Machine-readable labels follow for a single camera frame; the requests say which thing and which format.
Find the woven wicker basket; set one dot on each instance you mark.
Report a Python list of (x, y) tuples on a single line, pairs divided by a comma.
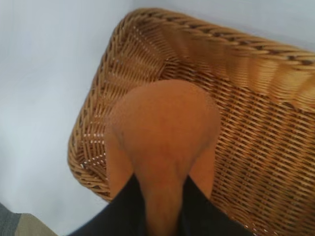
[(258, 147)]

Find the bumpy orange fruit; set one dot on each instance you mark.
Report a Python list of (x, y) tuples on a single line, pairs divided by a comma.
[(162, 127)]

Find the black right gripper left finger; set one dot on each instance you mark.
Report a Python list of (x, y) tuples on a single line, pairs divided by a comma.
[(123, 216)]

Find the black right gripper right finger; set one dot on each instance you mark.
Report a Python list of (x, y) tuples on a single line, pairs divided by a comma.
[(204, 218)]

